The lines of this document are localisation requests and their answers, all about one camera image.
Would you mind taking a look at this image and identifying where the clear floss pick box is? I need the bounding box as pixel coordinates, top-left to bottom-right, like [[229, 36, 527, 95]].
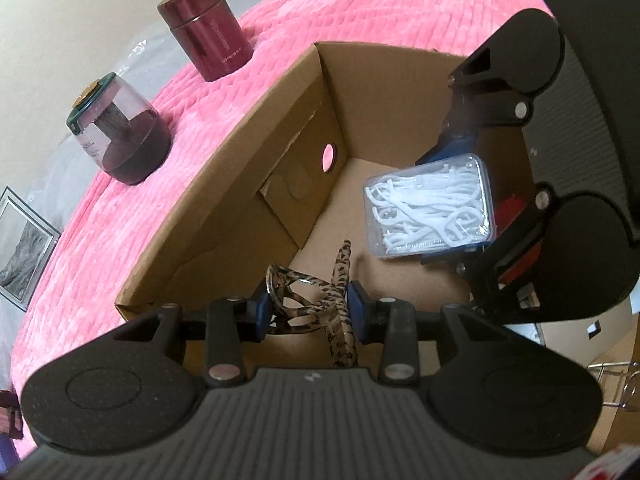
[[363, 153, 497, 261]]

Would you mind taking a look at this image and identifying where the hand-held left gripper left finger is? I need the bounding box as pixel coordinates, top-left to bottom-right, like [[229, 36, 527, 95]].
[[114, 287, 274, 389]]

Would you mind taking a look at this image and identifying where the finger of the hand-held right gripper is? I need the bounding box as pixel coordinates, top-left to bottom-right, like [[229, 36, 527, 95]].
[[419, 184, 556, 326], [414, 35, 536, 166]]

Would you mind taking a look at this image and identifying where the red toy figure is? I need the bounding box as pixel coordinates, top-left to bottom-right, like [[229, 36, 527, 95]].
[[494, 195, 544, 286]]

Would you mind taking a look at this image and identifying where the brown cardboard box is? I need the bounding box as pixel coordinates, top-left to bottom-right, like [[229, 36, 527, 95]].
[[114, 40, 640, 454]]

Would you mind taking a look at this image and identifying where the framed landscape picture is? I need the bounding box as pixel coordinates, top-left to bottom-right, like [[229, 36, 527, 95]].
[[0, 185, 62, 314]]

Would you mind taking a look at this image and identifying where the maroon thermos jar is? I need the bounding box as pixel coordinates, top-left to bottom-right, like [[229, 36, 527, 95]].
[[156, 0, 254, 83]]

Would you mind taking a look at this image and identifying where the white red printed cloth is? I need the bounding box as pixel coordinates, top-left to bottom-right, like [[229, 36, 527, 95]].
[[569, 442, 640, 480]]

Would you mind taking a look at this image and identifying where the glass jar with dark lid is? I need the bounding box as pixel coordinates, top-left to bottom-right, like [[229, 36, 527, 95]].
[[65, 72, 173, 186]]

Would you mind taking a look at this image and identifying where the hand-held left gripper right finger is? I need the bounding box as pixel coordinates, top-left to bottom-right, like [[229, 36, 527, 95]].
[[348, 281, 506, 389]]

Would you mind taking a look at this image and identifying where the pink ribbed blanket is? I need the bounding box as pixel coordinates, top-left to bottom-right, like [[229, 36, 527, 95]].
[[10, 0, 557, 457]]

